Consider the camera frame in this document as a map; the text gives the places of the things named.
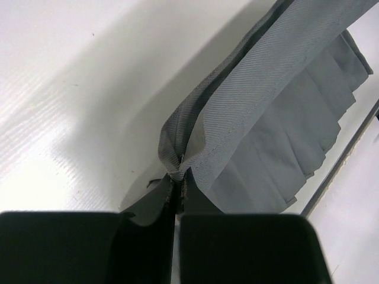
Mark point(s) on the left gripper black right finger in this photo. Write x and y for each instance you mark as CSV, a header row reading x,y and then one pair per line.
x,y
245,248

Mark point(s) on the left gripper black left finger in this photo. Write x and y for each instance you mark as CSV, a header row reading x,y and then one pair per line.
x,y
133,246

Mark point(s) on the grey pleated skirt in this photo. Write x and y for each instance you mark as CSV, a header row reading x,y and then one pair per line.
x,y
260,124

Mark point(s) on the aluminium table edge rail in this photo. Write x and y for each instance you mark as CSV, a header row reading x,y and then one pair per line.
x,y
339,163

